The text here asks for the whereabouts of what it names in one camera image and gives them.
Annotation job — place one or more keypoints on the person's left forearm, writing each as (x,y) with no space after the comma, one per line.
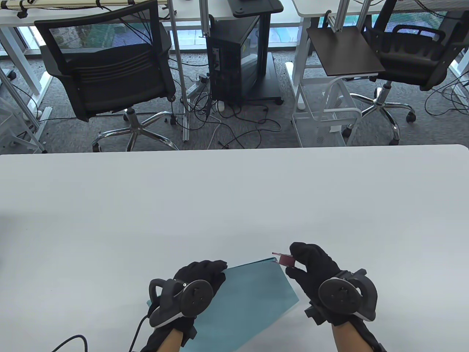
(170,343)

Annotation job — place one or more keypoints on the pink binder clip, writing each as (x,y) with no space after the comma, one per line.
(287,259)

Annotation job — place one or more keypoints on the grey left hand tracker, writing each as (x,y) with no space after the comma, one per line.
(194,299)

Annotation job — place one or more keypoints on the person's right hand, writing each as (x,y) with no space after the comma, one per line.
(315,264)

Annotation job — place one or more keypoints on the black rolling stand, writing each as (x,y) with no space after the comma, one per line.
(273,84)

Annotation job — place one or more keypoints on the person's left hand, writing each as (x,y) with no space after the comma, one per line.
(199,271)

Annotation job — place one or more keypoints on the person's right forearm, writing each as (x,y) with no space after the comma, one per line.
(348,337)

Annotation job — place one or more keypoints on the aluminium profile frame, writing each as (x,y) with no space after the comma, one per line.
(22,121)

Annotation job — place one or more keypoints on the grey right hand tracker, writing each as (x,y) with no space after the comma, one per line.
(340,295)

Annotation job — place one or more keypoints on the aluminium profile post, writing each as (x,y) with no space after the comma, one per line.
(180,73)

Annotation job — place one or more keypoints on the light blue paper sheet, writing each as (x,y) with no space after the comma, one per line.
(249,304)
(262,261)

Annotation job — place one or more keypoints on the beige bar with black ties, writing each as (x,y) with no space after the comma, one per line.
(55,3)

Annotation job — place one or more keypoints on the white power strip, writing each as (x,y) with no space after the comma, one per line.
(194,90)

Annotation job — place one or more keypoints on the black mesh office chair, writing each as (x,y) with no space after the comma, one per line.
(110,84)

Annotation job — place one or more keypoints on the black computer tower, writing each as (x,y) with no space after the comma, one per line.
(227,73)

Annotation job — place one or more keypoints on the dark brown board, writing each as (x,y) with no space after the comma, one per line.
(340,51)

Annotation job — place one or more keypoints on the grey hand tracker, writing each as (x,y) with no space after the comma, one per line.
(194,299)
(340,295)

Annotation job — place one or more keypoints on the black office chair with armrests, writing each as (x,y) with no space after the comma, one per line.
(403,58)

